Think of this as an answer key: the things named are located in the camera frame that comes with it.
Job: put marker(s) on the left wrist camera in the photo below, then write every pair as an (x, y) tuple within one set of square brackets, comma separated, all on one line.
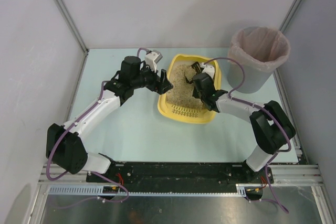
[(152, 58)]

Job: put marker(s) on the yellow litter box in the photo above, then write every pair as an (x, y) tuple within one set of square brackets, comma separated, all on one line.
[(179, 113)]

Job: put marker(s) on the grey slotted cable duct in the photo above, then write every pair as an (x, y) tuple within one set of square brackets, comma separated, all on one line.
[(179, 188)]

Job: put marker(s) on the beige cat litter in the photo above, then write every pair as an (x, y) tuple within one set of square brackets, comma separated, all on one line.
[(181, 94)]

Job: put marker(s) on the black litter scoop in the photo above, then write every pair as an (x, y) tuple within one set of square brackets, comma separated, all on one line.
[(191, 71)]

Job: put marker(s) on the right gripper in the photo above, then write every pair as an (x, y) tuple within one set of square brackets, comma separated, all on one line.
[(196, 77)]

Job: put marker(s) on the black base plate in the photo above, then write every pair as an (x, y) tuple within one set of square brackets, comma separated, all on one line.
[(191, 173)]

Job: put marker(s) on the grey trash bin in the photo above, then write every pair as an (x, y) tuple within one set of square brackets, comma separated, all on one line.
[(251, 82)]

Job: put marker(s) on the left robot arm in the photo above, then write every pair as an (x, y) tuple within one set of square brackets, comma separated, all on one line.
[(66, 143)]

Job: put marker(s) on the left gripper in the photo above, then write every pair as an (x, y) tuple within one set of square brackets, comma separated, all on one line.
[(161, 84)]

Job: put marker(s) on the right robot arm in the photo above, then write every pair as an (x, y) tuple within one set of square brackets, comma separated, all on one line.
[(271, 127)]

